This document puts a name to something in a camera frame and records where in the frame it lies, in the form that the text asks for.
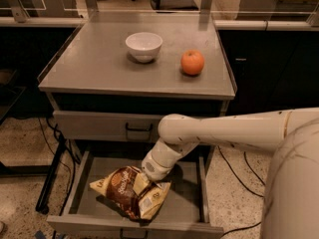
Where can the open middle drawer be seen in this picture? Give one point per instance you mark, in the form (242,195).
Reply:
(183,215)

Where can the grey drawer cabinet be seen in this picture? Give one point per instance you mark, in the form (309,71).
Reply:
(96,73)

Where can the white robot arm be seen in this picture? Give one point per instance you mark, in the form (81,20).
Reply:
(291,137)

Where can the brown chip bag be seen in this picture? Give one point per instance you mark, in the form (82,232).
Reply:
(118,187)

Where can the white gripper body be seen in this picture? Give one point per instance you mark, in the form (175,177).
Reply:
(156,168)

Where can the white ceramic bowl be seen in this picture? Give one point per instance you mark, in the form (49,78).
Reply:
(144,46)

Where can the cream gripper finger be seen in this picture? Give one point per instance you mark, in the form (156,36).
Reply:
(141,183)

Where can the orange fruit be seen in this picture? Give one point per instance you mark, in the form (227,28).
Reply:
(192,62)

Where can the black table leg frame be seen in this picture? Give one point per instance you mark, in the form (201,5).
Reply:
(37,170)

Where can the closed top drawer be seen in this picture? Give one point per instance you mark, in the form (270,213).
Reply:
(108,126)

